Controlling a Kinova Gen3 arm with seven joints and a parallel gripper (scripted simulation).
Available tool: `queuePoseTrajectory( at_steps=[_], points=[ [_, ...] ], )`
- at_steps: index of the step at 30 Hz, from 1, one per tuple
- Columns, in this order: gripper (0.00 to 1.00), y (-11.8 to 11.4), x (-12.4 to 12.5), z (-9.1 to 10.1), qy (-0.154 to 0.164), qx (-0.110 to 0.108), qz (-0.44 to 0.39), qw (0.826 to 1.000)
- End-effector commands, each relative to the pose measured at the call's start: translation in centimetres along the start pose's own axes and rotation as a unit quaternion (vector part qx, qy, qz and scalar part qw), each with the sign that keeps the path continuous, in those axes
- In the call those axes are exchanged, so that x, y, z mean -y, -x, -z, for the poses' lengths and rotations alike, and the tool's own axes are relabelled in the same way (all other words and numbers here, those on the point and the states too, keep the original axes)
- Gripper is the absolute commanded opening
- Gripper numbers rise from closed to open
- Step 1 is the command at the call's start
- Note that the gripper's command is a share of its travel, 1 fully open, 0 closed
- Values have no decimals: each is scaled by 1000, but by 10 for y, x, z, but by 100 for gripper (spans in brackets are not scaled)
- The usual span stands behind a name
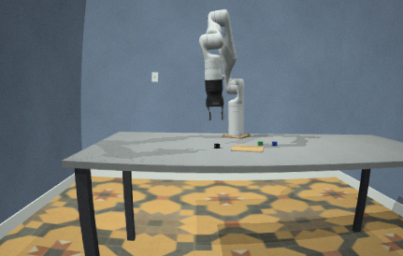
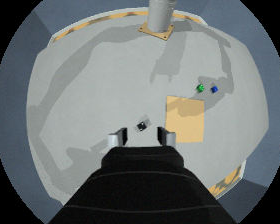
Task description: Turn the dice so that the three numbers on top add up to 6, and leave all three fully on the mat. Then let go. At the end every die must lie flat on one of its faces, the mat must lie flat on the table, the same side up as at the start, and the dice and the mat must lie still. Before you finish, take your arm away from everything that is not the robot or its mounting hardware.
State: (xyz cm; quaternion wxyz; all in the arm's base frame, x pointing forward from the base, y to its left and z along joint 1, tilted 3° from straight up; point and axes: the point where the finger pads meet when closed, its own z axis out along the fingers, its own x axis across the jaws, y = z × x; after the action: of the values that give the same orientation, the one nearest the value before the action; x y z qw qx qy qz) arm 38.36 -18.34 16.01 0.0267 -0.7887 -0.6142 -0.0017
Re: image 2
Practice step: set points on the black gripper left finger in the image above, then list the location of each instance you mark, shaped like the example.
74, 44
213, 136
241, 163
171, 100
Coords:
118, 139

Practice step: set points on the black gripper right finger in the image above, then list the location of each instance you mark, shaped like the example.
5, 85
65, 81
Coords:
165, 137

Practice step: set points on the black die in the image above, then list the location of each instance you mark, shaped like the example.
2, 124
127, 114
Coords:
141, 126

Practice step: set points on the blue die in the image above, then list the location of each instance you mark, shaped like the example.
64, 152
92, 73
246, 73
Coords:
214, 89

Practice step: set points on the tan square mat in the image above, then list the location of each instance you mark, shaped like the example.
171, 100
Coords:
185, 117

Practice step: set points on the green die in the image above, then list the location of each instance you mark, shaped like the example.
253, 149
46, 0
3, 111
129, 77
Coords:
200, 88

